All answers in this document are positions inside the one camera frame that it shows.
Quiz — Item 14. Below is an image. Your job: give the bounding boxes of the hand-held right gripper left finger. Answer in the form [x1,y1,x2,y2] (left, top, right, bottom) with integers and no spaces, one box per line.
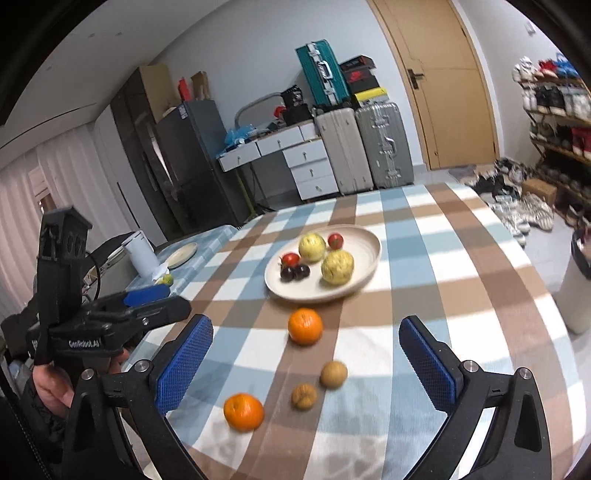
[62,314,214,480]

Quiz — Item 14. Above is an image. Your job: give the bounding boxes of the black cable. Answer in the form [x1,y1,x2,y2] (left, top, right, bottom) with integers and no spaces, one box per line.
[85,251,103,302]

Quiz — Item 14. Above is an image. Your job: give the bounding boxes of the white curtain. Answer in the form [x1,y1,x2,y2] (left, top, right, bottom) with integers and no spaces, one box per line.
[0,138,139,319]

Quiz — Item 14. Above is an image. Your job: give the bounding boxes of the trash bin with black liner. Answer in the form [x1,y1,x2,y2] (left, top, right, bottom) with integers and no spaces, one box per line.
[556,228,591,335]

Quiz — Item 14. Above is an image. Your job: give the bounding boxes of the white desk with drawers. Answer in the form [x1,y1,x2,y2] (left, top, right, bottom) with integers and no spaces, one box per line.
[218,121,340,201]

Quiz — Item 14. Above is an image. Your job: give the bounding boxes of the wooden door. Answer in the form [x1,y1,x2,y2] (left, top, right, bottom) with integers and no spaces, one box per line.
[369,0,499,171]

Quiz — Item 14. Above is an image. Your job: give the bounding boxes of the black printed bag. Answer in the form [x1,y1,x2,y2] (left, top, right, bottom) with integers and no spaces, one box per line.
[280,85,305,108]

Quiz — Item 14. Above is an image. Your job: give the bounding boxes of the beige suitcase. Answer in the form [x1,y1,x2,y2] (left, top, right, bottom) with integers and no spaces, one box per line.
[315,108,374,195]

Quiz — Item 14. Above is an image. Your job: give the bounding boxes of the large cardboard sheet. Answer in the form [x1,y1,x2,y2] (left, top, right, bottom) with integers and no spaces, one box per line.
[139,64,178,121]

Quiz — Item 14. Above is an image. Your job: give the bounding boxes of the person's left forearm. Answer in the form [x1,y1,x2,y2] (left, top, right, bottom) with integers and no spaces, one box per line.
[0,369,70,480]

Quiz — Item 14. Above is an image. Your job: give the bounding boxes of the yellow black shoe box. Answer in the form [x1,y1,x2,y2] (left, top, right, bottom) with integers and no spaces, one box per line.
[353,88,389,104]

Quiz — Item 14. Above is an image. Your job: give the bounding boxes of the brown cardboard box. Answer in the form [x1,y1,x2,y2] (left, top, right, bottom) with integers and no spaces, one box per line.
[522,178,558,206]

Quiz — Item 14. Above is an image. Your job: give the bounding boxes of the dark grey refrigerator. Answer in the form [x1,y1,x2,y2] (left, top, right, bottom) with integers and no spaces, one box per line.
[154,99,252,232]

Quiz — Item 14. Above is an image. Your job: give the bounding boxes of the dark wardrobe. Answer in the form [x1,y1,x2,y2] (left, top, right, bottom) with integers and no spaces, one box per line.
[110,67,185,241]

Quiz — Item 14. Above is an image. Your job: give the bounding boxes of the grey curved metal frame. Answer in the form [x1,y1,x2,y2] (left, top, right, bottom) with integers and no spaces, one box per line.
[235,92,283,127]

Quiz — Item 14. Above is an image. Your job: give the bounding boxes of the cream round plate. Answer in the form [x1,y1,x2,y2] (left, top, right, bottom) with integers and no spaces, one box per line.
[264,224,382,303]

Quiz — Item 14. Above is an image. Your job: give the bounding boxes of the person's left hand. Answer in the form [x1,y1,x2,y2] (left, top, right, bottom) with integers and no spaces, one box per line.
[30,348,131,418]

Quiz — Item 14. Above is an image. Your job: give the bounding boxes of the black red shoe box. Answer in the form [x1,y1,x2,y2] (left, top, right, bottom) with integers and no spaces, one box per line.
[339,55,376,84]

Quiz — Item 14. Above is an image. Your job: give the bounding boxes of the teal suitcase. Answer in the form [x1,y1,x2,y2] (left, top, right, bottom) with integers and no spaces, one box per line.
[295,40,350,109]

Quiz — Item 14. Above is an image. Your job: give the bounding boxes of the teal checked cloth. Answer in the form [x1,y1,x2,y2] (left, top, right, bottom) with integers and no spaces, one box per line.
[154,224,234,296]

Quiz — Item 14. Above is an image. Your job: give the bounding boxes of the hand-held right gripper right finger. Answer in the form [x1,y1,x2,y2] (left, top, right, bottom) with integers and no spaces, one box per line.
[398,315,552,480]

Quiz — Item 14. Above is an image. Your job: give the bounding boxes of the wooden shoe rack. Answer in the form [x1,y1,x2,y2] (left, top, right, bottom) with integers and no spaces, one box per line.
[515,76,591,227]

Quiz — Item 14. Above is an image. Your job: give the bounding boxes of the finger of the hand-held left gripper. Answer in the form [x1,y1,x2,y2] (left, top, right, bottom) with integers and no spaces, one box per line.
[95,284,171,311]
[129,295,192,332]

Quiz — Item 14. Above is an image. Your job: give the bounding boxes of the orange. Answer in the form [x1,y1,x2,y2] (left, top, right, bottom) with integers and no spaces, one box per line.
[288,308,323,346]
[224,393,265,432]

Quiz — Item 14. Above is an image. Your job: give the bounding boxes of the rows of racked shoes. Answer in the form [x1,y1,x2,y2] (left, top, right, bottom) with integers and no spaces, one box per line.
[512,54,591,217]

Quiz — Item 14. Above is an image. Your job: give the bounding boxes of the white jug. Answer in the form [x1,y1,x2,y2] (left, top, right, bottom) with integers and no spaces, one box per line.
[122,232,160,277]

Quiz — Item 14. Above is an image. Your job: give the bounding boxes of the silver suitcase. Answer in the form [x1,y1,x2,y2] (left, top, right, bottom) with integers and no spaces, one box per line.
[355,102,415,189]

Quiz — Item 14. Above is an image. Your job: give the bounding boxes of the yellow-green guava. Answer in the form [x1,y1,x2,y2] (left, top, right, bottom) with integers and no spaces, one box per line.
[321,249,355,284]
[298,233,327,263]

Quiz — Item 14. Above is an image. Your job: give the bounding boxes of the pile of loose shoes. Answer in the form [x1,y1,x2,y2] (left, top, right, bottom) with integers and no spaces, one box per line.
[464,157,555,245]

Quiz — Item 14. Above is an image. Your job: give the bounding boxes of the small cardboard box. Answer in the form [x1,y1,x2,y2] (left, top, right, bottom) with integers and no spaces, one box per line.
[191,71,211,100]

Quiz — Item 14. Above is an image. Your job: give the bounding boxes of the blue plastic bag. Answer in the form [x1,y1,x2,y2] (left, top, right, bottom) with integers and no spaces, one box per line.
[225,124,257,149]

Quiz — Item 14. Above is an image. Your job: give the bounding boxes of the small wooden plate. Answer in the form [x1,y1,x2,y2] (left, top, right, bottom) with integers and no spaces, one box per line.
[166,244,198,269]

